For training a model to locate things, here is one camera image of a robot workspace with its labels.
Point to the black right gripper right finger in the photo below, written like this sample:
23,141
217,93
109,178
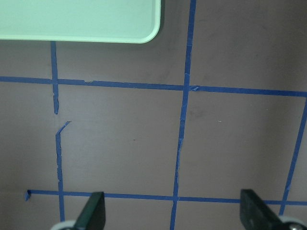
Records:
255,214

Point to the light green plastic tray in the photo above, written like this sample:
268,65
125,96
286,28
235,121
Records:
103,21

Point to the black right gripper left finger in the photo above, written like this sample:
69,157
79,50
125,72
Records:
93,215

